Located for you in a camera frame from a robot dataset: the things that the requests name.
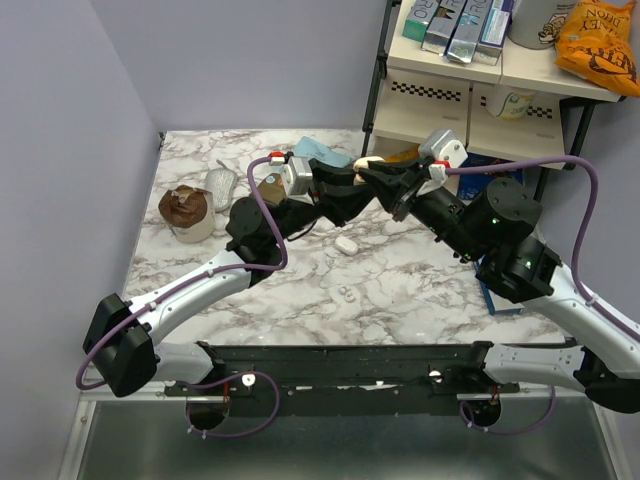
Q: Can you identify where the white yellow cup on shelf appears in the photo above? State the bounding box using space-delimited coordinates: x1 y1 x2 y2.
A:
485 85 537 120

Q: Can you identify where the brown paper wrapped cup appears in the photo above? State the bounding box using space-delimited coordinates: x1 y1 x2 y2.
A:
158 184 215 243

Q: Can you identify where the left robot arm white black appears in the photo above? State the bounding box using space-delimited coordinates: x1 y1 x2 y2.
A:
82 154 374 398

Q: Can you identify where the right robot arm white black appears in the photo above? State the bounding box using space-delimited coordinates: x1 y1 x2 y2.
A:
354 156 639 414

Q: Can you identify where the white earbud charging case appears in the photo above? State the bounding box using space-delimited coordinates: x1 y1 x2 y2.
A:
334 236 359 256

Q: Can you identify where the black frame cream shelf unit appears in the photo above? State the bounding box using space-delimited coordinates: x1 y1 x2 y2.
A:
362 1 620 162

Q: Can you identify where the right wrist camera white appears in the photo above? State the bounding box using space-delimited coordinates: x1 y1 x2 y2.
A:
418 129 468 183

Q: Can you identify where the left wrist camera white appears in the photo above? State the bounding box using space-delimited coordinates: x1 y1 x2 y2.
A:
268 151 313 197

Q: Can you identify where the orange honey dijon chips bag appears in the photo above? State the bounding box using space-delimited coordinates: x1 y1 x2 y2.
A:
555 1 639 97

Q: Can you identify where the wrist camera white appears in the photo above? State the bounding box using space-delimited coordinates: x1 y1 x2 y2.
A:
418 129 468 183
268 151 313 197

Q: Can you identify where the blue white card packet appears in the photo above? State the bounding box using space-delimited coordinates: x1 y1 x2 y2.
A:
479 282 525 316

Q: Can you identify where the beige earbud charging case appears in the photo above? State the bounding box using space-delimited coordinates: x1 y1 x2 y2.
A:
351 156 385 185

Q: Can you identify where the white popcorn tub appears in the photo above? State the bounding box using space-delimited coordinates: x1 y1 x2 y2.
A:
507 0 576 50

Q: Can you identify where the teal toothpaste box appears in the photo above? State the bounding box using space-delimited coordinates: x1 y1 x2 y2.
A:
402 0 440 42

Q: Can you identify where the silver toothpaste box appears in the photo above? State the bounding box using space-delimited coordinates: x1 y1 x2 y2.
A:
446 0 492 64
422 0 465 56

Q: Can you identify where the blue white toothpaste box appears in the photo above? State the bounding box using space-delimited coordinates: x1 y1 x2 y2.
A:
473 0 515 66

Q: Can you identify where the silver toothpaste box left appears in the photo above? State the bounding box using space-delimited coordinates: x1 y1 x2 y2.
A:
422 0 465 56

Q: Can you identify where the blue cassava chips bag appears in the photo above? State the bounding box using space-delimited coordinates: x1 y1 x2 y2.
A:
255 137 355 207

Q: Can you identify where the orange snack bag lower shelf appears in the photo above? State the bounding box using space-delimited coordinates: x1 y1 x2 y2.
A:
385 145 420 163

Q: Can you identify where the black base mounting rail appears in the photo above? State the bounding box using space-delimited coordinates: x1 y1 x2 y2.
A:
165 341 519 417

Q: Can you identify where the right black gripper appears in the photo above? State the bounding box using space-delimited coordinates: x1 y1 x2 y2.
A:
358 156 486 262

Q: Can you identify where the silver toothpaste box middle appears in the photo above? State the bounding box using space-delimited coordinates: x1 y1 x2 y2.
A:
446 0 492 64

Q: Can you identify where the blue Doritos bag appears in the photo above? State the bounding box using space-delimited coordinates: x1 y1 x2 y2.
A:
457 153 524 202

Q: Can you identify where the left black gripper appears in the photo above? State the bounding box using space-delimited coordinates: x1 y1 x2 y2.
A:
268 159 374 247

